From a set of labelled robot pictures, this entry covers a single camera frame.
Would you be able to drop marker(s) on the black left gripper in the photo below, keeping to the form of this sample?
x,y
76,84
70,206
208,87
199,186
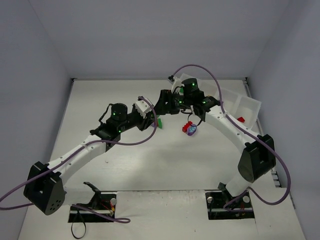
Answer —
x,y
146,121

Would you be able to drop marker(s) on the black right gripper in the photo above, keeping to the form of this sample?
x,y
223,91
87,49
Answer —
x,y
163,103

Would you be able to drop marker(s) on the red lego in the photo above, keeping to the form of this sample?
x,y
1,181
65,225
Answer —
x,y
241,119

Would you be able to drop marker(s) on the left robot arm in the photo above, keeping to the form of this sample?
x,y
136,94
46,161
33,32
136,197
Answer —
x,y
45,186

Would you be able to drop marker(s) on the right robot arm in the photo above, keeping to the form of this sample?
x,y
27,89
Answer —
x,y
256,157

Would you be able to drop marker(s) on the red lego brick by paw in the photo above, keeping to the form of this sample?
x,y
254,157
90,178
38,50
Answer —
x,y
186,126

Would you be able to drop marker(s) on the purple paw print lego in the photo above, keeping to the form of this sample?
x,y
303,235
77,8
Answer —
x,y
191,130

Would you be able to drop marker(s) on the green lego brick in cluster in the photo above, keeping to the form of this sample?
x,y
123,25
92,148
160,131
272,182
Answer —
x,y
159,123

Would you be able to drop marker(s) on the clear plastic divided tray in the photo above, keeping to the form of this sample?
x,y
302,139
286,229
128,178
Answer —
x,y
239,106

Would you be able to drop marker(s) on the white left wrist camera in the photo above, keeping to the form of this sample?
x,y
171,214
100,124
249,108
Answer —
x,y
143,107

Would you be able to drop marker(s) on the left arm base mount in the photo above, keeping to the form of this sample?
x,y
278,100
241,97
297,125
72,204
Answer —
x,y
104,205

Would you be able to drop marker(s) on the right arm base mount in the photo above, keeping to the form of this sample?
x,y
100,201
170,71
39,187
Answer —
x,y
222,206

